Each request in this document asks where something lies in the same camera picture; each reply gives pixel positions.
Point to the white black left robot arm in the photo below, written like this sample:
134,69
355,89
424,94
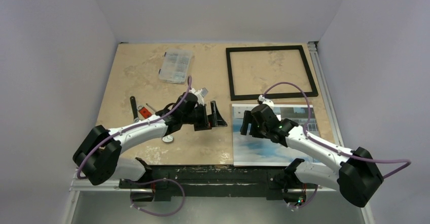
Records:
98,157

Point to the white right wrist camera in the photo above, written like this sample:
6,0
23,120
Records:
263,100

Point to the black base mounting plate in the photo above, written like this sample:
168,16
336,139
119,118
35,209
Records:
165,181

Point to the clear plastic screw organizer box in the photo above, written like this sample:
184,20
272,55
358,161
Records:
175,66

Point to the building and sky photo print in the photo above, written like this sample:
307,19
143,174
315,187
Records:
251,151

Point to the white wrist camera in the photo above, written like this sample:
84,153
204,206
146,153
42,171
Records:
201,93
263,100

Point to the small black handled wrench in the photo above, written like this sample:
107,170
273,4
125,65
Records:
134,109

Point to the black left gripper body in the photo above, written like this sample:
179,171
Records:
200,119

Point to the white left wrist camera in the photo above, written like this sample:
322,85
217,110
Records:
201,93

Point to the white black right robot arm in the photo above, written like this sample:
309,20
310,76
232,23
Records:
353,173

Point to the aluminium rail right side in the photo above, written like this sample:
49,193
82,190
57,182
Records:
324,92

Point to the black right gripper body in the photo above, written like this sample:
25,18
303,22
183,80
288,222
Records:
254,124

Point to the yellow black flathead screwdriver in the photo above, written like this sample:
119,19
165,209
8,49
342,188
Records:
150,107

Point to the black wooden picture frame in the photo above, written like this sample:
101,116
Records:
252,70

